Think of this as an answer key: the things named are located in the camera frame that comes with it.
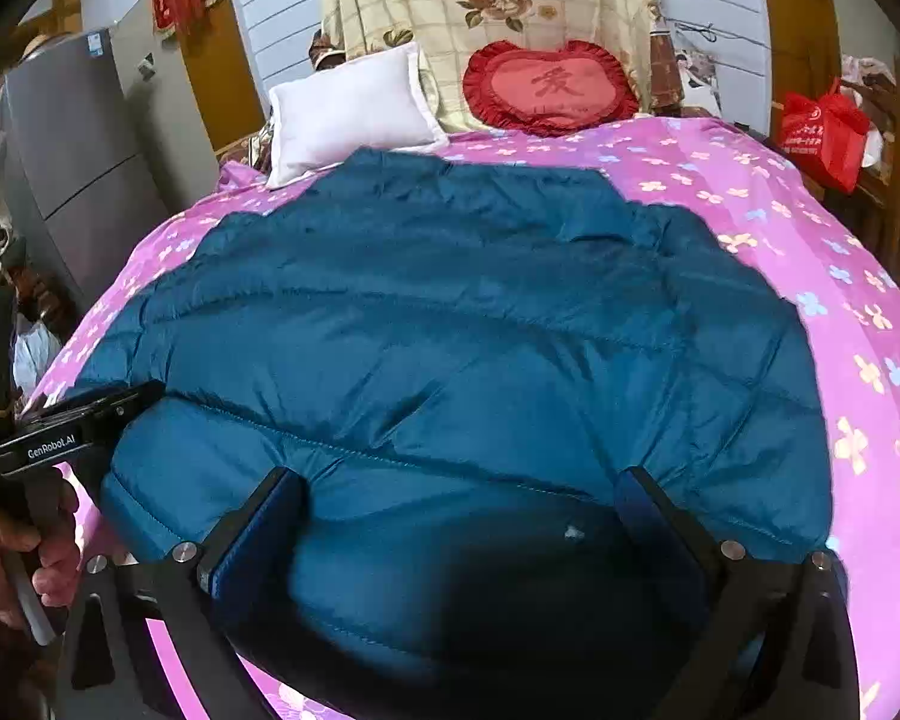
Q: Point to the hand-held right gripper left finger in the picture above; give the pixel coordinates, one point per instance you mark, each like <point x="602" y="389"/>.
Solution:
<point x="259" y="532"/>

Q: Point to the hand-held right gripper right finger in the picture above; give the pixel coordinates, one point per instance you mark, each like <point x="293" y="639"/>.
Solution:
<point x="656" y="510"/>

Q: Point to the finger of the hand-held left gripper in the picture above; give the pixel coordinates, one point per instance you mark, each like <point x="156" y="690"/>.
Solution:
<point x="105" y="406"/>

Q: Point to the teal down jacket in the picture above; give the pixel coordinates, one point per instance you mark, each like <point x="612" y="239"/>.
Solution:
<point x="420" y="315"/>

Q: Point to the person's left hand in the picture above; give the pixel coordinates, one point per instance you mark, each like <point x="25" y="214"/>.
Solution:
<point x="0" y="562"/>

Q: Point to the white plastic bag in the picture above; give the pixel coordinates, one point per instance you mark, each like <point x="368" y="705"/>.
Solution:
<point x="36" y="352"/>

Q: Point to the grey refrigerator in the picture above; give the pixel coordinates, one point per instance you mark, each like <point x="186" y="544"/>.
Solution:
<point x="82" y="165"/>

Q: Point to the pink floral bedsheet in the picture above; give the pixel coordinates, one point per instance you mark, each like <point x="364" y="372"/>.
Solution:
<point x="832" y="277"/>

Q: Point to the white pillow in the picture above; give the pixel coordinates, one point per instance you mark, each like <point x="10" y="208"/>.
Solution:
<point x="352" y="109"/>

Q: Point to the wooden shelf rack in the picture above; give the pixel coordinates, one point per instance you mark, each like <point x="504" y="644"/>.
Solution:
<point x="892" y="187"/>

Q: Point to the red shopping bag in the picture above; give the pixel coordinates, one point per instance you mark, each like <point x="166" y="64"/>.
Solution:
<point x="821" y="135"/>

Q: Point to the red heart cushion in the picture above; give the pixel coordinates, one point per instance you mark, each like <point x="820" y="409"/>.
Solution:
<point x="551" y="90"/>

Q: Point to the white wall switch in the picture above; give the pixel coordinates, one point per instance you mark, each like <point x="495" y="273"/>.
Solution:
<point x="147" y="67"/>

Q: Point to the wooden wall panel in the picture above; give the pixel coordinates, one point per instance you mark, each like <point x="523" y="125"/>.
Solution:
<point x="221" y="75"/>
<point x="795" y="15"/>

